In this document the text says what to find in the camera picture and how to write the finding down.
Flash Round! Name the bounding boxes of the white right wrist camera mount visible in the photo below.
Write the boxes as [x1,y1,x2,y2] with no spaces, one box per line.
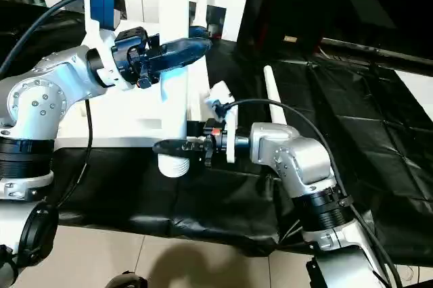
[204,80,238,164]

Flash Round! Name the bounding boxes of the black flat screen television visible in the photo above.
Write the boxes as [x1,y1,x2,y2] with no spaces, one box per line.
[319,0,433,73]

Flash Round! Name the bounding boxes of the white cabinet with glass doors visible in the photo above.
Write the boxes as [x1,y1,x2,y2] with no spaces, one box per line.
[32,0,252,41]

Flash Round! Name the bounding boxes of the black plastic mat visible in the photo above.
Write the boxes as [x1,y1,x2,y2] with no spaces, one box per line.
[0,0,433,268]

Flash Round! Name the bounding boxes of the grey robot lower body part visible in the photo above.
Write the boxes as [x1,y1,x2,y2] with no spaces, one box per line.
[107,270,149,288]

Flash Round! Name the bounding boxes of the white plastic table top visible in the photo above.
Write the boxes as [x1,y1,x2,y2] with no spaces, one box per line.
[53,14,221,149]

